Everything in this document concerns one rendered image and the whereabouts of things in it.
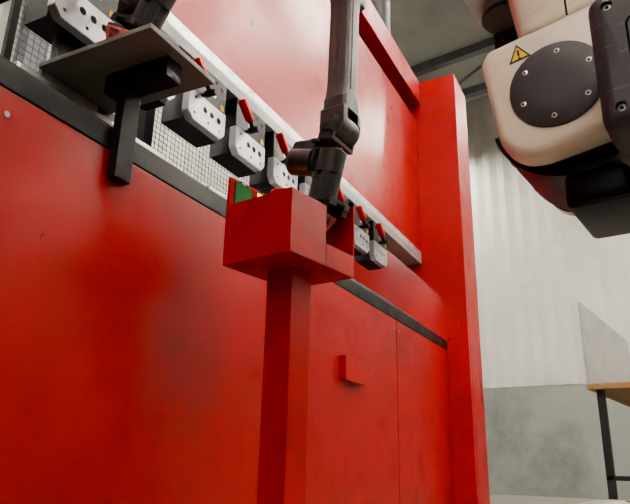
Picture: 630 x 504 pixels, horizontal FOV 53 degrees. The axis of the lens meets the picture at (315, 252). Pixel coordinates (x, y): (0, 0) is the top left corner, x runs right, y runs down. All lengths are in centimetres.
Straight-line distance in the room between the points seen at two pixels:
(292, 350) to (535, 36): 64
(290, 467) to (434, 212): 228
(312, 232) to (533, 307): 765
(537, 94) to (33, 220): 72
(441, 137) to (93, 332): 258
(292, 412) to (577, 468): 739
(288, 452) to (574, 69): 73
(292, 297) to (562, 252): 776
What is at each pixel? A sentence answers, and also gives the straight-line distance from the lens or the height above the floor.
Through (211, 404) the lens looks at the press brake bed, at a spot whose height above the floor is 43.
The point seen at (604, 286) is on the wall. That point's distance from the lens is 855.
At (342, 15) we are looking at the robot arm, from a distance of 145.
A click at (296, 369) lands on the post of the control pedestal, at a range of 113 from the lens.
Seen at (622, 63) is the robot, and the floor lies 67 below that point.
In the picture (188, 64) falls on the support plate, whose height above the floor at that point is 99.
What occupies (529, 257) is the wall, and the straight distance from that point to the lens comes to 889.
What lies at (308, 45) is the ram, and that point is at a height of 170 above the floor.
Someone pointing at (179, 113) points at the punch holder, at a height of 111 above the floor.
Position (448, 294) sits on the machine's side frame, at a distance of 308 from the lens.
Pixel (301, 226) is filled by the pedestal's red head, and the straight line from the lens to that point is 111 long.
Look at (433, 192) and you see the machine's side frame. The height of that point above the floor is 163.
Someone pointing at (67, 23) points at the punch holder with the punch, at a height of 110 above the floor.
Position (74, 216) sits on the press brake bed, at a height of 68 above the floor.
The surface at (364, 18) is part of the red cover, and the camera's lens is 294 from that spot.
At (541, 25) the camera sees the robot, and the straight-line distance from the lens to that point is 82.
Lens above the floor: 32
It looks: 19 degrees up
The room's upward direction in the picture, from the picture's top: 1 degrees clockwise
